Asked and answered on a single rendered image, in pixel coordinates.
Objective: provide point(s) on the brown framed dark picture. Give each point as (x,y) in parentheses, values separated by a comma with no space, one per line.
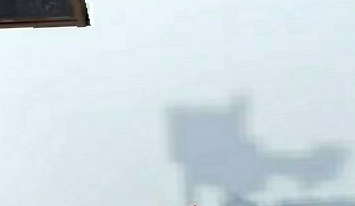
(28,9)

